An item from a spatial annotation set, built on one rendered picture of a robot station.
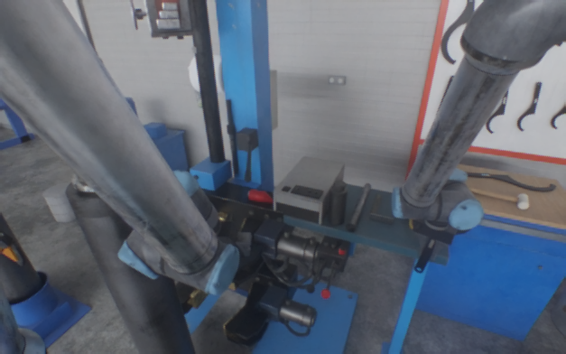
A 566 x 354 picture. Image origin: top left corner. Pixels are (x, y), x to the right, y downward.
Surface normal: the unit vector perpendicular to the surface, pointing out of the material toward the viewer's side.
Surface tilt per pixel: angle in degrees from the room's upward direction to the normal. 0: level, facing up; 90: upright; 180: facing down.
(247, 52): 90
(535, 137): 90
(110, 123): 92
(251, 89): 90
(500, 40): 99
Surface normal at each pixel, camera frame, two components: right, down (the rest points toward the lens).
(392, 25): -0.40, 0.45
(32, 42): 0.75, 0.41
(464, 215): -0.07, 0.48
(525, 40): -0.35, 0.73
